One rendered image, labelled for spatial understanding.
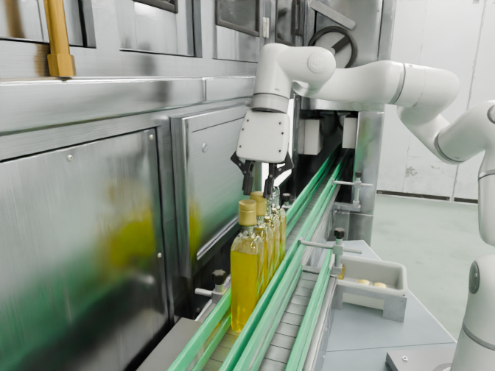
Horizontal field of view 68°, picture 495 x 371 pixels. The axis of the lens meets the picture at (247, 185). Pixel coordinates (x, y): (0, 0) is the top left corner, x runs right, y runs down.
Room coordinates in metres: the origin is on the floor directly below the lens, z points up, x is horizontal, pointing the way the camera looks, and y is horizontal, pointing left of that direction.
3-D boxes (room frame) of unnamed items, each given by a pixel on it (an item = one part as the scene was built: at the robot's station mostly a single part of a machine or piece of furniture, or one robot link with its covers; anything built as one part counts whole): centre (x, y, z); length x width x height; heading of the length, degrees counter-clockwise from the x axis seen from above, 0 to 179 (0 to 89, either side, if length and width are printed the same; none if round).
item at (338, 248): (0.90, -0.22, 0.95); 0.17 x 0.03 x 0.12; 70
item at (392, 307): (0.98, -0.33, 0.79); 0.27 x 0.17 x 0.08; 70
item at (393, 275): (0.98, -0.35, 0.80); 0.22 x 0.17 x 0.09; 70
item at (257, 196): (0.73, -0.02, 1.14); 0.04 x 0.04 x 0.04
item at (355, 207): (1.50, -0.44, 0.90); 0.17 x 0.05 x 0.22; 70
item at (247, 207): (0.67, 0.00, 1.14); 0.04 x 0.04 x 0.04
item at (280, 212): (0.84, -0.06, 0.99); 0.06 x 0.06 x 0.21; 71
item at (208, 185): (1.12, -0.02, 1.15); 0.90 x 0.03 x 0.34; 160
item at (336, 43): (1.72, -0.37, 1.49); 0.21 x 0.05 x 0.21; 70
